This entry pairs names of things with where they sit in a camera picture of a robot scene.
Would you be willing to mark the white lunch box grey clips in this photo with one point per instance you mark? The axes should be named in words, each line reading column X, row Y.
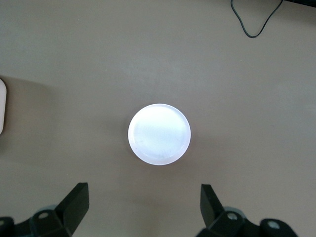
column 2, row 106

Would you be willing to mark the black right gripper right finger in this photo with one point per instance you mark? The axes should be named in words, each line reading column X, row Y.
column 217, row 219

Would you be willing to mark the round pink plate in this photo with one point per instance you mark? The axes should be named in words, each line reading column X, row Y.
column 158, row 134

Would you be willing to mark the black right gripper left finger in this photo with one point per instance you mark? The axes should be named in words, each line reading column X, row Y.
column 69, row 217

